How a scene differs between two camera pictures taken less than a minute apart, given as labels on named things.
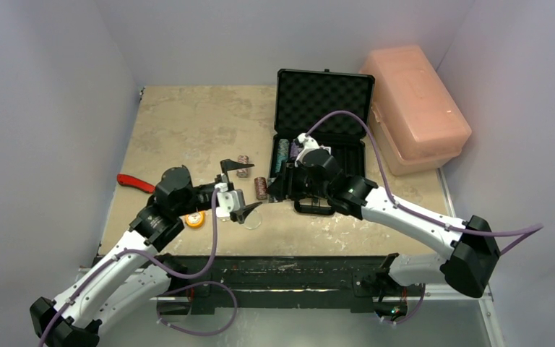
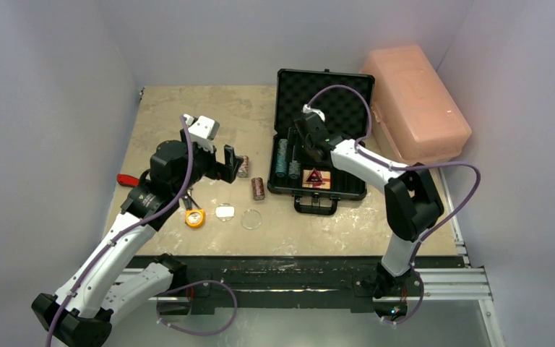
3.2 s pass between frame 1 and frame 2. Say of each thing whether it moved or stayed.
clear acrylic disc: stayed
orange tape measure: stayed
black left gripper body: moved
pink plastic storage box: stayed
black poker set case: stayed
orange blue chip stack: stayed
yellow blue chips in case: stayed
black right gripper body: moved
